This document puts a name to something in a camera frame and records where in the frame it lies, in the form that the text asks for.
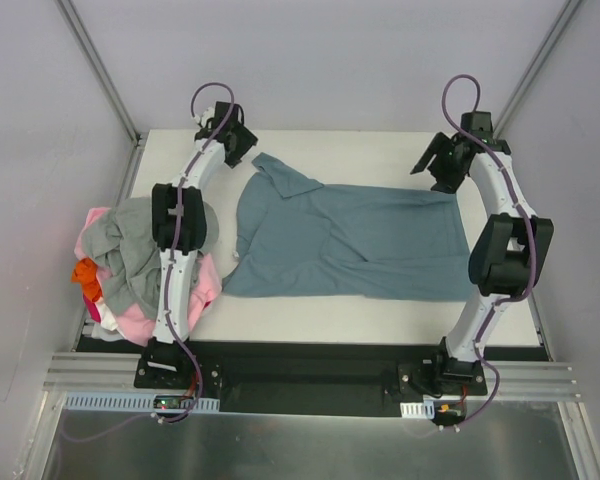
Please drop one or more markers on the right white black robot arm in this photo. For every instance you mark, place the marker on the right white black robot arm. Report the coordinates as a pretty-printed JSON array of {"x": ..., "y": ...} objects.
[{"x": 506, "y": 260}]

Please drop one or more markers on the blue-grey t shirt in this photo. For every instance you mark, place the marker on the blue-grey t shirt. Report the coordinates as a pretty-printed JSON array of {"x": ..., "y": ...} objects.
[{"x": 299, "y": 237}]

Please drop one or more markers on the aluminium front rail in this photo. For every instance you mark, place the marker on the aluminium front rail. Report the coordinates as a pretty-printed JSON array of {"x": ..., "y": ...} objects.
[{"x": 530, "y": 382}]

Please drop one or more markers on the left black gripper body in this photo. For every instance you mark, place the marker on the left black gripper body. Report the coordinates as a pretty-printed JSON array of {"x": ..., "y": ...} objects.
[{"x": 241, "y": 143}]

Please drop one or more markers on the grey t shirt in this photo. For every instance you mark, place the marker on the grey t shirt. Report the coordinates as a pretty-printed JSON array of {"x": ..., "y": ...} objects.
[{"x": 119, "y": 241}]

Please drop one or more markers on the pink t shirt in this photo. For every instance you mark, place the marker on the pink t shirt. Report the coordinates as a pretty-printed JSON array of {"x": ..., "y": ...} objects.
[{"x": 132, "y": 324}]

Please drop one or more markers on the orange t shirt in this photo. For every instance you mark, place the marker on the orange t shirt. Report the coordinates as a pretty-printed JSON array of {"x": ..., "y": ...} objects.
[{"x": 85, "y": 274}]

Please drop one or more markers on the white t shirt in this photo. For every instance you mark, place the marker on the white t shirt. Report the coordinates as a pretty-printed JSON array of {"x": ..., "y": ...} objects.
[{"x": 105, "y": 326}]

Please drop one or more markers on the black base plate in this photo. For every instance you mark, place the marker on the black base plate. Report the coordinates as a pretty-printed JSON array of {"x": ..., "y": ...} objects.
[{"x": 290, "y": 378}]

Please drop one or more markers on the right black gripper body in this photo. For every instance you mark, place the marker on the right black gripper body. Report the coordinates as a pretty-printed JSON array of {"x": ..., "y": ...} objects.
[{"x": 440, "y": 159}]

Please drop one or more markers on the slotted cable duct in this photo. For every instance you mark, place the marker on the slotted cable duct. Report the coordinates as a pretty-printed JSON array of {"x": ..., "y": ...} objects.
[
  {"x": 417, "y": 410},
  {"x": 138, "y": 403}
]

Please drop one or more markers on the right aluminium frame post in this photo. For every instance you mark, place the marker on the right aluminium frame post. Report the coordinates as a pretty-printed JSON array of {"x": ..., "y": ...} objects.
[{"x": 540, "y": 59}]

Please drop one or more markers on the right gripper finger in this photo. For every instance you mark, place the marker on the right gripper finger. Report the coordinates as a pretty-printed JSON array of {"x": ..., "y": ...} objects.
[
  {"x": 438, "y": 144},
  {"x": 446, "y": 187}
]

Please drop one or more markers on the right slotted cable duct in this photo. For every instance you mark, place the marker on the right slotted cable duct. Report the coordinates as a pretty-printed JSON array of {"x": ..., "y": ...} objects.
[{"x": 417, "y": 410}]

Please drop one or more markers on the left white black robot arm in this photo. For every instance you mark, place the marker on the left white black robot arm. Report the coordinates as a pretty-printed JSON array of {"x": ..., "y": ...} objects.
[{"x": 179, "y": 229}]

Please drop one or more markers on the left aluminium frame post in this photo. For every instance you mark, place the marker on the left aluminium frame post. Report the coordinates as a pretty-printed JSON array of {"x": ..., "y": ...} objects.
[{"x": 89, "y": 50}]

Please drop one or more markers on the aluminium frame post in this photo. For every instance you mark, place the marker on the aluminium frame post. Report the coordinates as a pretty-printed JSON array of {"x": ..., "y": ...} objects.
[
  {"x": 540, "y": 59},
  {"x": 89, "y": 50}
]

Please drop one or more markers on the left slotted cable duct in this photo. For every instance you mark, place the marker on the left slotted cable duct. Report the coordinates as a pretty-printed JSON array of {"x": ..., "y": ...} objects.
[{"x": 138, "y": 403}]

